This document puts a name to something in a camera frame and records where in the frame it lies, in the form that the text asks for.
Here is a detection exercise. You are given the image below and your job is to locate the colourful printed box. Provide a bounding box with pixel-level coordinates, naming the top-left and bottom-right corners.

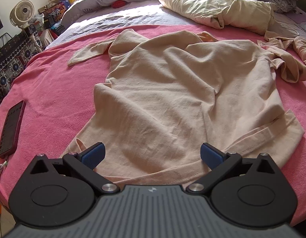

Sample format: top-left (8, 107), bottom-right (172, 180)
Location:
top-left (41, 1), bottom-right (70, 20)

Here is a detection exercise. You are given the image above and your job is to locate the lilac bed sheet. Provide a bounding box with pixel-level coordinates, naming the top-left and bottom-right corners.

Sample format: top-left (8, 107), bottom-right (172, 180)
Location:
top-left (45, 0), bottom-right (306, 50)

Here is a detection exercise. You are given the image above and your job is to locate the smartphone in dark red case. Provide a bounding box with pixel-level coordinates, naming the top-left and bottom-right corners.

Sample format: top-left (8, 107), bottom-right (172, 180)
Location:
top-left (0, 100), bottom-right (27, 158)

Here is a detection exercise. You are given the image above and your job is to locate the cream pillow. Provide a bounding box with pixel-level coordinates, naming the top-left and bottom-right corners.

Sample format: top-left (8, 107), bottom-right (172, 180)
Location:
top-left (158, 0), bottom-right (276, 35)

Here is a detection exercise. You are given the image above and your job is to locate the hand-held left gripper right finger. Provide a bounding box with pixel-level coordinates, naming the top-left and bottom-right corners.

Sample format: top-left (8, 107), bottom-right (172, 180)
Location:
top-left (186, 142), bottom-right (277, 194)

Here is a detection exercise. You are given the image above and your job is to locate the dark patterned cloth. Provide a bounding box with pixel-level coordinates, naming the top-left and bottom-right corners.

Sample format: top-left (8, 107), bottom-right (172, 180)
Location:
top-left (0, 32), bottom-right (42, 100)

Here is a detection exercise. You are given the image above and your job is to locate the beige standing fan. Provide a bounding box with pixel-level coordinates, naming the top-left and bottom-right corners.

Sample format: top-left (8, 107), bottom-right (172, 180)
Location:
top-left (9, 0), bottom-right (43, 52)

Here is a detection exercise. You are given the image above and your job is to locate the beige long-sleeved shirt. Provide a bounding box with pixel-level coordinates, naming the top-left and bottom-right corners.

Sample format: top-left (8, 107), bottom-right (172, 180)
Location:
top-left (61, 29), bottom-right (305, 187)

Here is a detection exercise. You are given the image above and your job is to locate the beige crumpled garment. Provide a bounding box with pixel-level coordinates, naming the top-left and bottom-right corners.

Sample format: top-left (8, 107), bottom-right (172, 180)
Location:
top-left (257, 30), bottom-right (306, 83)

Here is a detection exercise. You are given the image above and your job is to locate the pink terry blanket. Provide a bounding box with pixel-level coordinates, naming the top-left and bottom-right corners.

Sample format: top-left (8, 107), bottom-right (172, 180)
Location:
top-left (0, 25), bottom-right (306, 228)

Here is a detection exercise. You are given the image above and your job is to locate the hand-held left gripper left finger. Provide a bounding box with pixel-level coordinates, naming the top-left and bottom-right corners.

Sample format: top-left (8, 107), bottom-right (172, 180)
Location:
top-left (29, 142), bottom-right (121, 194)

